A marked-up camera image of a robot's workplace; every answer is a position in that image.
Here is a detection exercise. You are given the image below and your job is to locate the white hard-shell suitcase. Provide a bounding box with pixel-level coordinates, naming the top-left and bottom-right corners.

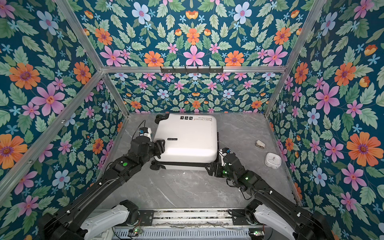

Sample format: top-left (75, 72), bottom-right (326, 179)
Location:
top-left (150, 114), bottom-right (219, 171)

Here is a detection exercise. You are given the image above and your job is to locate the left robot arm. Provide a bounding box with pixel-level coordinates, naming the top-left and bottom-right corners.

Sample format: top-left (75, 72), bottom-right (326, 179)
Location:
top-left (38, 132), bottom-right (166, 240)

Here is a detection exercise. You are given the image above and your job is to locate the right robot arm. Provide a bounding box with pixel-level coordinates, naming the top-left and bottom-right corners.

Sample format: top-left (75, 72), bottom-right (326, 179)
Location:
top-left (205, 148), bottom-right (334, 240)

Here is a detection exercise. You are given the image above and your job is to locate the small beige stapler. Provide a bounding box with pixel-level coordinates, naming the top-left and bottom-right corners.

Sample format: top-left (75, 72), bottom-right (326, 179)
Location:
top-left (255, 140), bottom-right (266, 149)

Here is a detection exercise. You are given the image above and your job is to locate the white round alarm clock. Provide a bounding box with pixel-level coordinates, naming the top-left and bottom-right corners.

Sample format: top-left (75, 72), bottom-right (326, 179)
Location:
top-left (264, 153), bottom-right (282, 169)

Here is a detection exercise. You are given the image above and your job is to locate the black hook rack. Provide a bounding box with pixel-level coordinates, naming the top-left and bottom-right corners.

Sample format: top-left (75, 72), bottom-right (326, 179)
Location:
top-left (160, 66), bottom-right (224, 74)

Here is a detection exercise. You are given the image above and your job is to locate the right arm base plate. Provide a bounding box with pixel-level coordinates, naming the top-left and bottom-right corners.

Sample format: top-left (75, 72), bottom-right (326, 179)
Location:
top-left (228, 209), bottom-right (259, 226)

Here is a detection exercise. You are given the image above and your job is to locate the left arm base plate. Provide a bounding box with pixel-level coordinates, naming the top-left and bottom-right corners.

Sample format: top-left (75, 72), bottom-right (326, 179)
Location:
top-left (119, 210), bottom-right (155, 227)

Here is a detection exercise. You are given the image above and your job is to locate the aluminium mounting rail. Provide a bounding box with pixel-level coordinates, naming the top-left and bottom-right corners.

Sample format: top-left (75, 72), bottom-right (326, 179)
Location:
top-left (71, 207), bottom-right (316, 229)

